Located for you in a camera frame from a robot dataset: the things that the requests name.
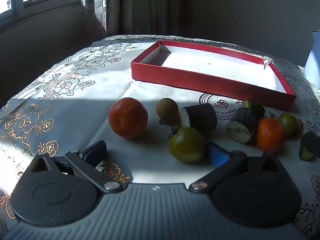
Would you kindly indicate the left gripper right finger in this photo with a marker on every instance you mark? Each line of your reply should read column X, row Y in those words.
column 253, row 191

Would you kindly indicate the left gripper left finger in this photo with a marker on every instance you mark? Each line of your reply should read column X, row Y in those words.
column 62, row 190

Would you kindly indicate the small orange tangerine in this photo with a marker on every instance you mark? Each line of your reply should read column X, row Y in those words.
column 270, row 136

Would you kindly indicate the dark sugarcane piece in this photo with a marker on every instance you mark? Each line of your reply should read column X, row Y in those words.
column 242, row 125
column 201, row 117

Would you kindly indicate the small green tomato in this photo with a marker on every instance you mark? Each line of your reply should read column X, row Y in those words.
column 288, row 122

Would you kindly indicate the brown longan fruit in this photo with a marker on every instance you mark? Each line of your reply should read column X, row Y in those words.
column 299, row 127
column 167, row 110

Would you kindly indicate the green tomato with stem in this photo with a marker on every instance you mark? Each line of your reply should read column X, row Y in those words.
column 186, row 144

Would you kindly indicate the large orange tangerine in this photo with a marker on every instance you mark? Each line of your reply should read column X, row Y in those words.
column 128, row 118

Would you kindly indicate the green cucumber chunk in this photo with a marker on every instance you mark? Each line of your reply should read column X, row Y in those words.
column 256, row 108

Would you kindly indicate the green cucumber piece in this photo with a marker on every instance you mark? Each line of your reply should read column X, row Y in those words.
column 309, row 146

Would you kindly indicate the white floral tablecloth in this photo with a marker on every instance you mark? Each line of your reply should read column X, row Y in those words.
column 66, row 108

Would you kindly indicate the blue electric kettle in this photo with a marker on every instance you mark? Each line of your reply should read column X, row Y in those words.
column 312, row 66

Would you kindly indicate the red shallow cardboard box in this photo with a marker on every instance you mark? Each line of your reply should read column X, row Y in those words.
column 214, row 70

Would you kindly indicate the dark patterned curtain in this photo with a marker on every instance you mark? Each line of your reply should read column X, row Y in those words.
column 103, row 18

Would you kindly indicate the window frame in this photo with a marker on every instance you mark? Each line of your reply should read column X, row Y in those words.
column 40, row 0

